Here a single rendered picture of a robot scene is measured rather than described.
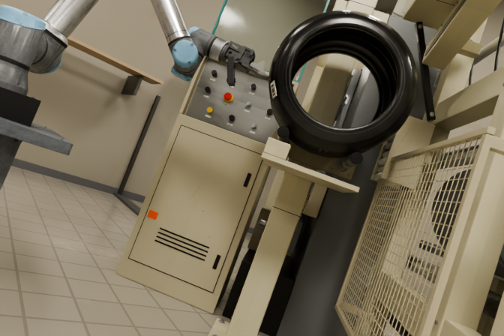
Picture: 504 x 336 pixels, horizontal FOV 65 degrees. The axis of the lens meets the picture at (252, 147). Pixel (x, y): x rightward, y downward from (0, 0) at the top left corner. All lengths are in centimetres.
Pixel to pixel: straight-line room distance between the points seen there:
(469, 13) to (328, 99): 64
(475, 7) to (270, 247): 124
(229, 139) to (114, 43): 291
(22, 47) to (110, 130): 328
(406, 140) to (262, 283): 88
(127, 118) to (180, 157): 272
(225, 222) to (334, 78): 90
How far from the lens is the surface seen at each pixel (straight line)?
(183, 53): 148
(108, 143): 476
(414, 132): 184
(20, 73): 155
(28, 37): 155
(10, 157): 150
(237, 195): 205
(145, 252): 218
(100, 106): 471
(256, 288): 185
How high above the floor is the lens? 68
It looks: 5 degrees up
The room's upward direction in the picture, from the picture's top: 21 degrees clockwise
